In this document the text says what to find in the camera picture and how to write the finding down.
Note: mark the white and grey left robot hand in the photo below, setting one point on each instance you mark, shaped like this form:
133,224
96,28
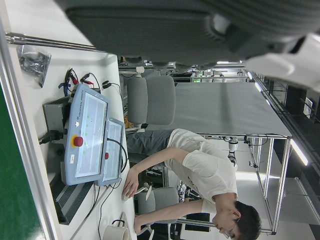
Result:
162,32

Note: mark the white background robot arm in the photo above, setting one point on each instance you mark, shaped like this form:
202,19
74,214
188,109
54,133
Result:
232,147

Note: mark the grey metal box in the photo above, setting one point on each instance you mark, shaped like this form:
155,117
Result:
55,115

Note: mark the grey office chair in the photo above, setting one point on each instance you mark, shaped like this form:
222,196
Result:
165,198
160,100

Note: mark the black connector plug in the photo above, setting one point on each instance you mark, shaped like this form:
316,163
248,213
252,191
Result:
107,84

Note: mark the red alligator clip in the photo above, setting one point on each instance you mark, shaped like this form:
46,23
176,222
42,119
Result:
86,78
72,77

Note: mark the steel grabber tool with claw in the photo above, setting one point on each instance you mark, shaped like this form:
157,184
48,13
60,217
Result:
62,44

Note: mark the blue tape strip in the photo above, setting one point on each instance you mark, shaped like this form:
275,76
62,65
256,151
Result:
64,87

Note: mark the small light blue teach pendant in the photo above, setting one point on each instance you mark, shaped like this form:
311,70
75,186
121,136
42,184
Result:
113,150

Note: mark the large light blue teach pendant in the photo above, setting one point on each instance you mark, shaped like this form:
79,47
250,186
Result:
92,140

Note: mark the plastic bag of black parts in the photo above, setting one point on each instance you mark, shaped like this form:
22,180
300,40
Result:
35,65

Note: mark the person in white T-shirt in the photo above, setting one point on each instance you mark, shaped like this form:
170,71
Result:
205,170

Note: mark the white computer mouse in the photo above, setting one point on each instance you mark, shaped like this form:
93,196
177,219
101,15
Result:
124,197

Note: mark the ceiling light strip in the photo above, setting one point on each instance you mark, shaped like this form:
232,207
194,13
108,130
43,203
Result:
298,152

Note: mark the black monitor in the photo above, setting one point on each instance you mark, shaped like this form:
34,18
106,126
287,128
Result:
200,218

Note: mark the black ridged heat sink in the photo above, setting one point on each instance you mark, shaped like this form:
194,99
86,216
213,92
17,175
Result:
67,200

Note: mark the white tape roll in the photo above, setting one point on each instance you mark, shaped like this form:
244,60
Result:
115,233

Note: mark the green belt conveyor, aluminium rails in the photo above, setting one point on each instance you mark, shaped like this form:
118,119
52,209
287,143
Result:
12,187

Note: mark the aluminium frame cage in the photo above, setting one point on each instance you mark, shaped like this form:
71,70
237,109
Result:
275,195

